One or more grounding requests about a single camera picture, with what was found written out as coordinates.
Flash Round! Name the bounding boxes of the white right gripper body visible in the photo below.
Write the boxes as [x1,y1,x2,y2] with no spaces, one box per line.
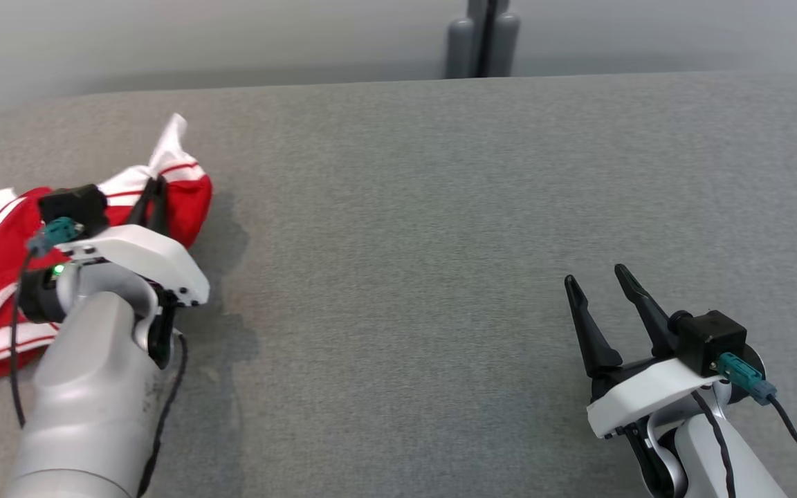
[587,354,729,440]

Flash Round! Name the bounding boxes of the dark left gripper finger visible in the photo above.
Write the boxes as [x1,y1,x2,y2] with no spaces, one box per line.
[127,177,159,228]
[149,176,169,234]

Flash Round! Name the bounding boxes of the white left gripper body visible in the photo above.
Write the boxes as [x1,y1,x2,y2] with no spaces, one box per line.
[59,225,210,308]

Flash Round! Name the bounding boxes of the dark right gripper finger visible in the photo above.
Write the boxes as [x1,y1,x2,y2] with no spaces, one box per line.
[614,264,680,360]
[564,275,625,380]

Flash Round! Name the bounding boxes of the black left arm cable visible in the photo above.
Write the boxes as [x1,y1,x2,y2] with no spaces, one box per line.
[10,246,43,428]
[136,332,190,498]

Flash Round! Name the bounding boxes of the grey partition post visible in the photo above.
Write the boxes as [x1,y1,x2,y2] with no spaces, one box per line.
[445,0,521,80]

